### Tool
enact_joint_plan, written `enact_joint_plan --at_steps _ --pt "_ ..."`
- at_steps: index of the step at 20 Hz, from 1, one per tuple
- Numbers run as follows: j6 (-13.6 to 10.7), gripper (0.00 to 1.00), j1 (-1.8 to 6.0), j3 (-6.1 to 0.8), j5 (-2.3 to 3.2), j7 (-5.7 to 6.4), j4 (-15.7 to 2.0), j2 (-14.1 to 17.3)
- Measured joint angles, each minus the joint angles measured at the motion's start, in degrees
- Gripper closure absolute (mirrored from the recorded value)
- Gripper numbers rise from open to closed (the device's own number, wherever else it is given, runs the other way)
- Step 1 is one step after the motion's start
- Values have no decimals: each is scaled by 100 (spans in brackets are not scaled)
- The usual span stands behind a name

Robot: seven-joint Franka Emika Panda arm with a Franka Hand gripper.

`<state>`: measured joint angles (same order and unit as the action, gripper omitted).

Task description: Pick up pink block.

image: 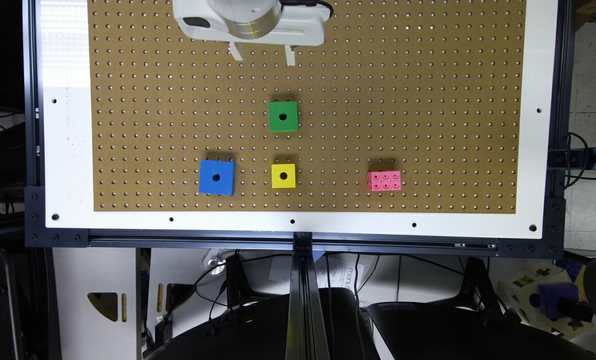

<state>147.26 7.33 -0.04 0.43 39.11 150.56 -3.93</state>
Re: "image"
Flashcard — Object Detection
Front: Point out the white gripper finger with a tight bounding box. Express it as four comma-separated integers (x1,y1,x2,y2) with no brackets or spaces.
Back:
285,45,296,67
228,42,243,61

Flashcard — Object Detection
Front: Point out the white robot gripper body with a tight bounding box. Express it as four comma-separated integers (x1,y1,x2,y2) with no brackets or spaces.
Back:
172,0,331,46

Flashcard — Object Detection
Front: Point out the pink studded block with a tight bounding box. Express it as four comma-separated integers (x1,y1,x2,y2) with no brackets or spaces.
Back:
367,170,402,192

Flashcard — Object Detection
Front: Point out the purple block toy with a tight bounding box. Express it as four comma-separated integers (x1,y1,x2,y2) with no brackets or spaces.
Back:
538,282,579,320

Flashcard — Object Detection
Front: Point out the green cube with hole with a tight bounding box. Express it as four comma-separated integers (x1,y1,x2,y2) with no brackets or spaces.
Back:
268,101,299,132

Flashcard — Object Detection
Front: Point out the yellow cube with hole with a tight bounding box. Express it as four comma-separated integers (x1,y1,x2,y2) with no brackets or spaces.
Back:
271,164,296,189

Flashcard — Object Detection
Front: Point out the blue cube with hole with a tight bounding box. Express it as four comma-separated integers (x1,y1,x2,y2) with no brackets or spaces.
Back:
199,160,235,196

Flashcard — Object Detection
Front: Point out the brown pegboard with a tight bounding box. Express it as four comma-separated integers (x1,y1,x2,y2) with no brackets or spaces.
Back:
88,0,528,214

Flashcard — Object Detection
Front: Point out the white cabinet panel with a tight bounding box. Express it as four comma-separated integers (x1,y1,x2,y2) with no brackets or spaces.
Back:
53,248,140,360

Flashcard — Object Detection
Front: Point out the black chair left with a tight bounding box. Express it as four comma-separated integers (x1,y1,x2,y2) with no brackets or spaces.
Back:
148,288,379,360

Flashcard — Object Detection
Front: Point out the black chair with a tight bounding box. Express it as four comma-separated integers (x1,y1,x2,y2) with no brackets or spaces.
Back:
368,302,596,360
148,288,379,360

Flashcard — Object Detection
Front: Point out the black chair right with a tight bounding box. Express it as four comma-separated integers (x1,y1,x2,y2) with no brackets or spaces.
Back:
368,302,596,360

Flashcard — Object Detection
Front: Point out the yellow shape sorter box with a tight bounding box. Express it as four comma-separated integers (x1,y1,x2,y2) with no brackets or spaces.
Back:
499,261,595,340

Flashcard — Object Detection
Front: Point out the white table frame board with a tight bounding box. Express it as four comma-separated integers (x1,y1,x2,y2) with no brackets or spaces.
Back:
35,1,561,239

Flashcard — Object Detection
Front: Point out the black aluminium frame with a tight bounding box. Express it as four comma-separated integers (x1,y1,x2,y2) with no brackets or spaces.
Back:
22,1,587,359

